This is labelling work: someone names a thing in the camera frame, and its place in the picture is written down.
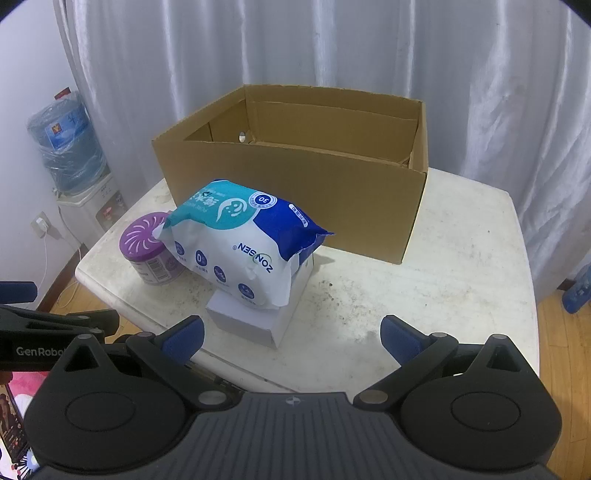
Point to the purple air freshener can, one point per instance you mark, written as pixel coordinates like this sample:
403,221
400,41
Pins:
143,244

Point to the white wall plug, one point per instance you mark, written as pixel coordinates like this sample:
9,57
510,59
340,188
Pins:
41,226

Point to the phone with colourful screen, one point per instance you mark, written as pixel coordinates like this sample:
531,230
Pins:
11,424

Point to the blue water bottle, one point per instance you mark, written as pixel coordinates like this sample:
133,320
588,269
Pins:
67,143

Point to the blue white wet wipes pack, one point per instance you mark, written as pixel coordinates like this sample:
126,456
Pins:
231,240

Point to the blue plastic object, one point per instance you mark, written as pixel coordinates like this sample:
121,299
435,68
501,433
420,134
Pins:
578,293

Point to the pink cloth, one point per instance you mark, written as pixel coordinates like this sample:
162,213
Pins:
27,383

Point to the white water dispenser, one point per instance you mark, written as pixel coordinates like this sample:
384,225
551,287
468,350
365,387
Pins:
87,217

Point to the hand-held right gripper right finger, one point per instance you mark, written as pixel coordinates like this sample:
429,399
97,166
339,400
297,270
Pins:
401,339

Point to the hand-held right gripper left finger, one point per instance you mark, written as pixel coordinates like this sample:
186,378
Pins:
182,339

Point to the brown cardboard box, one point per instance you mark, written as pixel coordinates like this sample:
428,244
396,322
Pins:
295,203

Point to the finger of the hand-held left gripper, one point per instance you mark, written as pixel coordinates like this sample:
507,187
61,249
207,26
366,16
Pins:
18,293
55,323

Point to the white curtain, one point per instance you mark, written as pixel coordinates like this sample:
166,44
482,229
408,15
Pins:
323,41

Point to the white cardboard box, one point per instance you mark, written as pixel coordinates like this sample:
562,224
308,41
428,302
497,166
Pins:
249,323

